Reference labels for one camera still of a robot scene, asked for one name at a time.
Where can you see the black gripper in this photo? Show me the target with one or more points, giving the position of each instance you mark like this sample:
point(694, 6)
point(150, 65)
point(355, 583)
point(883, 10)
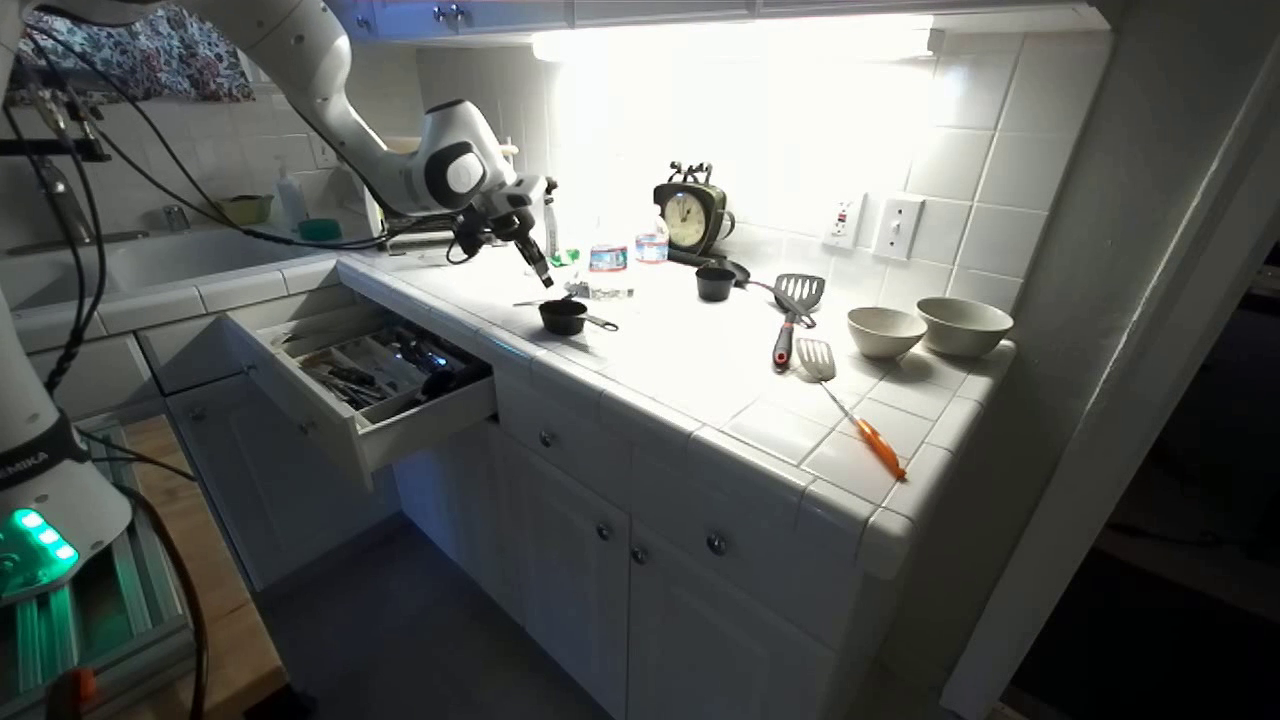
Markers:
point(503, 220)

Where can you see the metal spoon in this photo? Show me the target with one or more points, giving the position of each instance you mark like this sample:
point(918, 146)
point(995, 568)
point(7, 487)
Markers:
point(600, 322)

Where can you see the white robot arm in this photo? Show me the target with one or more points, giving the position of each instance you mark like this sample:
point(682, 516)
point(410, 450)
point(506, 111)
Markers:
point(454, 164)

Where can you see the green cloth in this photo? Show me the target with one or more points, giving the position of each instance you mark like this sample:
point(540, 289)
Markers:
point(569, 257)

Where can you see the black measuring cup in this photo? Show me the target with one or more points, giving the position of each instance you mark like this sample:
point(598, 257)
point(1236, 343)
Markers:
point(562, 316)
point(719, 283)

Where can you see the small clear bottle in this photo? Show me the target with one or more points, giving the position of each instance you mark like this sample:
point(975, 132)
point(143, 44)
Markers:
point(651, 247)

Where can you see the silver toaster oven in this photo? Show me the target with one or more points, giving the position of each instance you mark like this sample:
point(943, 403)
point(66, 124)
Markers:
point(415, 232)

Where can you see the black ornate table clock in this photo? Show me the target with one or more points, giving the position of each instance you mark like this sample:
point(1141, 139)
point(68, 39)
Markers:
point(694, 215)

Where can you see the round metal cabinet knob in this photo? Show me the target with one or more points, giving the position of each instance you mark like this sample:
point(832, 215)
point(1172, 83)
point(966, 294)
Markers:
point(545, 436)
point(719, 541)
point(641, 554)
point(600, 528)

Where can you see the white open cutlery drawer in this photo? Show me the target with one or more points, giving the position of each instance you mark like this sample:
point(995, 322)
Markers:
point(427, 417)

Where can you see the green sponge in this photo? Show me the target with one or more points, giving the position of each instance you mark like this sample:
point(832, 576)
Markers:
point(319, 229)

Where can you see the blue grey upper cabinets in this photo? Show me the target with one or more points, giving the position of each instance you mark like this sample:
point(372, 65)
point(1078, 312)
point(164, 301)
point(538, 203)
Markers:
point(664, 10)

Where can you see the white oblong utensil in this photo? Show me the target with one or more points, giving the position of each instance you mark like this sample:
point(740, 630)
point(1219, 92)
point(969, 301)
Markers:
point(813, 357)

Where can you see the under cabinet light strip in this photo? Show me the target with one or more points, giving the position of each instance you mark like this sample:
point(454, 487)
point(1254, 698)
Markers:
point(734, 39)

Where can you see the white kitchen base cabinet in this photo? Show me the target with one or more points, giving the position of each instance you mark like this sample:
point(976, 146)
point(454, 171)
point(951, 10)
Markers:
point(600, 603)

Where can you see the small white ceramic bowl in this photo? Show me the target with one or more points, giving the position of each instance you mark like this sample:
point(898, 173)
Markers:
point(886, 328)

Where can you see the floral curtain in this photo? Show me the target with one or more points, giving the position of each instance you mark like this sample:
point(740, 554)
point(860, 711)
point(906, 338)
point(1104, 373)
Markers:
point(161, 60)

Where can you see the large white ceramic bowl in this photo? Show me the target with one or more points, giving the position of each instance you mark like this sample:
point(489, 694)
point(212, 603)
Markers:
point(963, 326)

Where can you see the robot stand with green light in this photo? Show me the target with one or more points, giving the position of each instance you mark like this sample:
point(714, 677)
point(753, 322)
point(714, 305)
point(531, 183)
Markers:
point(41, 545)

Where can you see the red round button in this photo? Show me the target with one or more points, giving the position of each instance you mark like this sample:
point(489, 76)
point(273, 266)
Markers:
point(75, 694)

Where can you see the white wall outlet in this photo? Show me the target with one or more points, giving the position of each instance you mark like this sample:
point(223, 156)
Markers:
point(843, 220)
point(898, 224)

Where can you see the white door frame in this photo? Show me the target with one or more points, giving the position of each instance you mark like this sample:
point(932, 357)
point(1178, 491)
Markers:
point(1104, 335)

